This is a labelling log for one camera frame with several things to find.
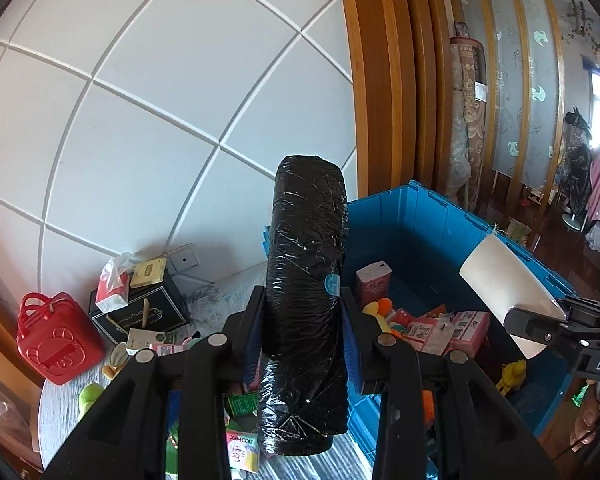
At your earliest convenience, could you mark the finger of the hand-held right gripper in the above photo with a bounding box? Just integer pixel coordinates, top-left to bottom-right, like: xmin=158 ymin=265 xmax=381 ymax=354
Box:
xmin=502 ymin=305 xmax=583 ymax=358
xmin=555 ymin=296 xmax=600 ymax=328

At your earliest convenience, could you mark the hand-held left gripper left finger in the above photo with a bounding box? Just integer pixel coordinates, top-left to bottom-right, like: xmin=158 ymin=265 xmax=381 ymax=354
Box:
xmin=40 ymin=285 xmax=268 ymax=480

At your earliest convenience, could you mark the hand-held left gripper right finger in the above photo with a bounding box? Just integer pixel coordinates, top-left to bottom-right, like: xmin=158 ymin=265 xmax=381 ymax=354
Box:
xmin=340 ymin=287 xmax=556 ymax=480

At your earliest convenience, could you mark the white pink tissue pack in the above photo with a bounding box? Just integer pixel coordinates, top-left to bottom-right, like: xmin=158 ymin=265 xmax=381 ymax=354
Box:
xmin=450 ymin=311 xmax=491 ymax=356

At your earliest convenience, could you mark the black trash bag roll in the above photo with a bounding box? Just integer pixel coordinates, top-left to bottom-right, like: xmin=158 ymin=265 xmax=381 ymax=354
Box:
xmin=256 ymin=155 xmax=350 ymax=457

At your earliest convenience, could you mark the blue plastic crate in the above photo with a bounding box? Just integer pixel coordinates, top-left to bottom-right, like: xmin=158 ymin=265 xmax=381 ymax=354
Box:
xmin=260 ymin=182 xmax=578 ymax=480

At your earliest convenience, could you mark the person's right hand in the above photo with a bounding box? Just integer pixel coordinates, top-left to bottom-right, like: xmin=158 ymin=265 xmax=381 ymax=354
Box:
xmin=571 ymin=380 xmax=600 ymax=447

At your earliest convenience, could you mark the green can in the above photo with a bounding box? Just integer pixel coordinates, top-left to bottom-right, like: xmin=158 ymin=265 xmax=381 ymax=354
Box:
xmin=223 ymin=392 xmax=260 ymax=418

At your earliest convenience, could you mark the yellow toy figure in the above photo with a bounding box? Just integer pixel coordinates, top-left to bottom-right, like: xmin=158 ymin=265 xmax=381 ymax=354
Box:
xmin=495 ymin=360 xmax=528 ymax=395

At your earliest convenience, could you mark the small pink wrapped pack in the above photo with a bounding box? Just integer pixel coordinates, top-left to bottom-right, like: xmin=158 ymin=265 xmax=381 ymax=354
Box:
xmin=402 ymin=321 xmax=453 ymax=352

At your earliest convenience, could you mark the white pack red print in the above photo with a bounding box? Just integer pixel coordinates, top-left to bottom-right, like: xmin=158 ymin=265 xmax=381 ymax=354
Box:
xmin=225 ymin=430 xmax=260 ymax=473

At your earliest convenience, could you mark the cream cardboard box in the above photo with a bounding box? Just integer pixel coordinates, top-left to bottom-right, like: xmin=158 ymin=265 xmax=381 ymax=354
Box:
xmin=126 ymin=329 xmax=181 ymax=357

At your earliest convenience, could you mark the black gift box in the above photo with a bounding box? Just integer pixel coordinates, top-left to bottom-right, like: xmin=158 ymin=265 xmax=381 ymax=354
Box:
xmin=89 ymin=275 xmax=191 ymax=346

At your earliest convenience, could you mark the beige flat box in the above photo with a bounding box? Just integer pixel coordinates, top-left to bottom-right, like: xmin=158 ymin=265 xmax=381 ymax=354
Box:
xmin=130 ymin=257 xmax=168 ymax=289

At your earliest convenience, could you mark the black garment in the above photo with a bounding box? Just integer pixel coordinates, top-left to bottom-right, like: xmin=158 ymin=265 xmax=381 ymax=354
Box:
xmin=562 ymin=107 xmax=593 ymax=211

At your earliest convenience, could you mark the red white tissue box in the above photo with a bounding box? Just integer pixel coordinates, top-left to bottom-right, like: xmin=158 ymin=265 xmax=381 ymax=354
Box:
xmin=95 ymin=252 xmax=133 ymax=313

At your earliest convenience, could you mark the green frog plush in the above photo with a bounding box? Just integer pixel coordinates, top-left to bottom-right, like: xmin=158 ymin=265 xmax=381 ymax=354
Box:
xmin=77 ymin=382 xmax=106 ymax=418

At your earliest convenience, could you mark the red bear suitcase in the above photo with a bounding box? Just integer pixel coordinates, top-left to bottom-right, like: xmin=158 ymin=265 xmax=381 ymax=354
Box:
xmin=16 ymin=292 xmax=106 ymax=386

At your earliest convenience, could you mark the striped bedsheet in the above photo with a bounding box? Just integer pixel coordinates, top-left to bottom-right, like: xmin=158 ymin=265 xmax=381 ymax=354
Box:
xmin=39 ymin=260 xmax=376 ymax=480

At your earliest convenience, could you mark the patterned rolled rug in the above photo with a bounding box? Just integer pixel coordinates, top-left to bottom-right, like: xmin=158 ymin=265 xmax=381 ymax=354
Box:
xmin=449 ymin=35 xmax=488 ymax=203

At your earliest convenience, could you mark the frosted glass door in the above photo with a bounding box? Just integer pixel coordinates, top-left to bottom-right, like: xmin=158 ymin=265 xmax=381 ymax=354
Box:
xmin=457 ymin=0 xmax=566 ymax=186

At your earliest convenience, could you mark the clear plastic bag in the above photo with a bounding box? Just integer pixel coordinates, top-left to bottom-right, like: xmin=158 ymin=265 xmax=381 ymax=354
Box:
xmin=0 ymin=365 xmax=38 ymax=441

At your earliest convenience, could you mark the white wall socket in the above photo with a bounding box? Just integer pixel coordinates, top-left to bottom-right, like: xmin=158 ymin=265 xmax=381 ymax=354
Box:
xmin=172 ymin=244 xmax=200 ymax=272

